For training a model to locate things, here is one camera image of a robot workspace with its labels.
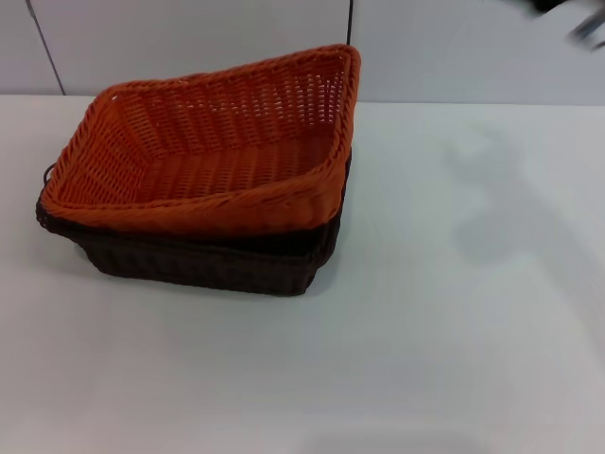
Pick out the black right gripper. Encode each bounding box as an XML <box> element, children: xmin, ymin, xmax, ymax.
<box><xmin>527</xmin><ymin>0</ymin><xmax>605</xmax><ymax>15</ymax></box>

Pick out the orange woven basket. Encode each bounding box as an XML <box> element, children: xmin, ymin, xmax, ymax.
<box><xmin>40</xmin><ymin>44</ymin><xmax>363</xmax><ymax>238</ymax></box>

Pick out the dark brown woven basket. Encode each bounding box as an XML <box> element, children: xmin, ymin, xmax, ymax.
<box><xmin>35</xmin><ymin>149</ymin><xmax>354</xmax><ymax>297</ymax></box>

